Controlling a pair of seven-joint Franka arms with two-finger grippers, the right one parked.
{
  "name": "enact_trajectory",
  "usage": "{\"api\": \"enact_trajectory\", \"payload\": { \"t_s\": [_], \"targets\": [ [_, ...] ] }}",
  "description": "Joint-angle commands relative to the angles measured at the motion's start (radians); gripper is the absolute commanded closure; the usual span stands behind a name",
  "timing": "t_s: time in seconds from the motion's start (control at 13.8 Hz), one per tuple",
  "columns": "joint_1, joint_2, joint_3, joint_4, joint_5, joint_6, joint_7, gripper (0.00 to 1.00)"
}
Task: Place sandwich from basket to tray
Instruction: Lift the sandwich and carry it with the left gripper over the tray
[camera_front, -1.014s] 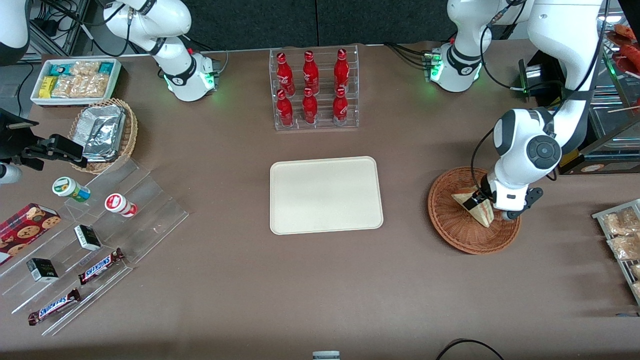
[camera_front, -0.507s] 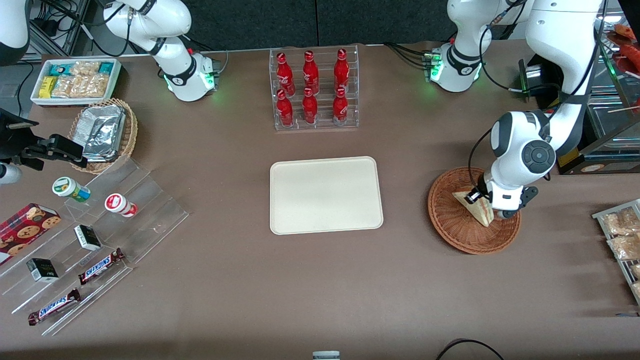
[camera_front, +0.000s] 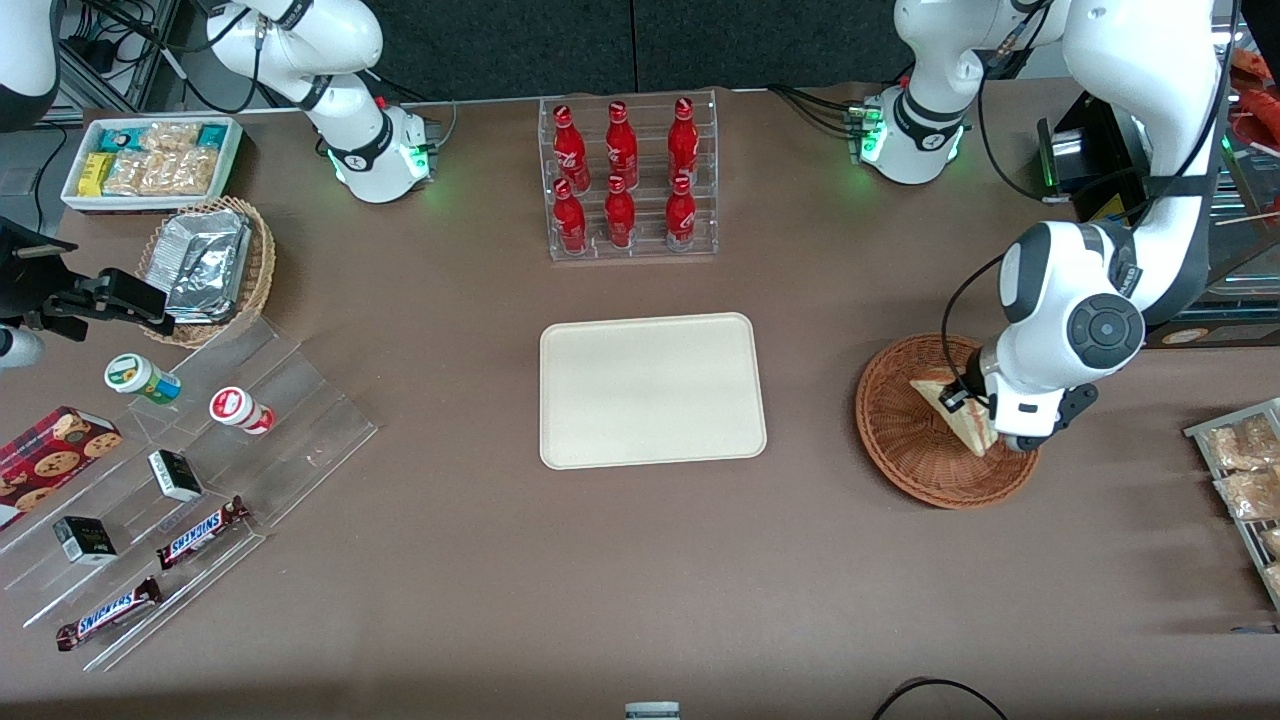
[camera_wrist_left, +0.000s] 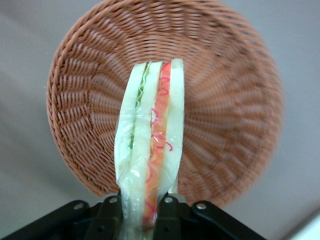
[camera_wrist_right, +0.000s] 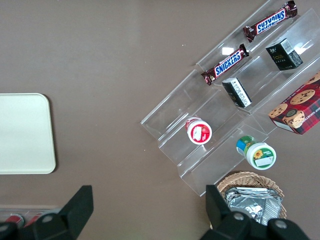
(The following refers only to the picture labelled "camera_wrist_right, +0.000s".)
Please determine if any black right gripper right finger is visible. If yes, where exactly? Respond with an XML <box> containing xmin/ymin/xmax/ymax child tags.
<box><xmin>199</xmin><ymin>184</ymin><xmax>311</xmax><ymax>240</ymax></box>

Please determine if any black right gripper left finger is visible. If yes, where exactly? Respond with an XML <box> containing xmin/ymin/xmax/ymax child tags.
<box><xmin>0</xmin><ymin>185</ymin><xmax>94</xmax><ymax>240</ymax></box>

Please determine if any light tan wicker basket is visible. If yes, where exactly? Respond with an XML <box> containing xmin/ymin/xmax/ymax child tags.
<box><xmin>216</xmin><ymin>171</ymin><xmax>287</xmax><ymax>221</ymax></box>

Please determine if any cream plastic tray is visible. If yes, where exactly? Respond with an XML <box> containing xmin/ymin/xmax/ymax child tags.
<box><xmin>0</xmin><ymin>92</ymin><xmax>57</xmax><ymax>175</ymax></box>

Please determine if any silver foil pouch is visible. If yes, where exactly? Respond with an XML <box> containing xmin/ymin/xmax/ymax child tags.
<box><xmin>224</xmin><ymin>186</ymin><xmax>282</xmax><ymax>219</ymax></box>
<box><xmin>225</xmin><ymin>192</ymin><xmax>270</xmax><ymax>226</ymax></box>

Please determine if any clear acrylic bottle rack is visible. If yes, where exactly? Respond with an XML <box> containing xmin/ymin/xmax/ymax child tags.
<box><xmin>0</xmin><ymin>204</ymin><xmax>62</xmax><ymax>227</ymax></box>

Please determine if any green lid sunflower jar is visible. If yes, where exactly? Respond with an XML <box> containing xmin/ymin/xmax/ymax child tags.
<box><xmin>236</xmin><ymin>135</ymin><xmax>277</xmax><ymax>171</ymax></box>

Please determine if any red lid white jar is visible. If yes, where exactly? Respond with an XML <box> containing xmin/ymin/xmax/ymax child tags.
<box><xmin>185</xmin><ymin>116</ymin><xmax>213</xmax><ymax>145</ymax></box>

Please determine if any clear acrylic stepped shelf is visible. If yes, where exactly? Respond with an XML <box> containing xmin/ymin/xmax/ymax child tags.
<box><xmin>140</xmin><ymin>0</ymin><xmax>320</xmax><ymax>197</ymax></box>

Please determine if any small black carton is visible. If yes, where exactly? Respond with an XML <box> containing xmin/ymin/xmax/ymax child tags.
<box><xmin>221</xmin><ymin>77</ymin><xmax>253</xmax><ymax>109</ymax></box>
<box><xmin>265</xmin><ymin>38</ymin><xmax>304</xmax><ymax>72</ymax></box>

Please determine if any red plaid cookie box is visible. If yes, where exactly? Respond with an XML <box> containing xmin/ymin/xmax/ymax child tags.
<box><xmin>268</xmin><ymin>71</ymin><xmax>320</xmax><ymax>136</ymax></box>

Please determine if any brown table cover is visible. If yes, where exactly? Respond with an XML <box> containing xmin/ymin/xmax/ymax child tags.
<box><xmin>0</xmin><ymin>0</ymin><xmax>320</xmax><ymax>240</ymax></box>

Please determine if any brown Snickers bar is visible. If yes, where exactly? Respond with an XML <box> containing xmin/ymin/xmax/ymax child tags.
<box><xmin>242</xmin><ymin>0</ymin><xmax>299</xmax><ymax>43</ymax></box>
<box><xmin>201</xmin><ymin>43</ymin><xmax>250</xmax><ymax>87</ymax></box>

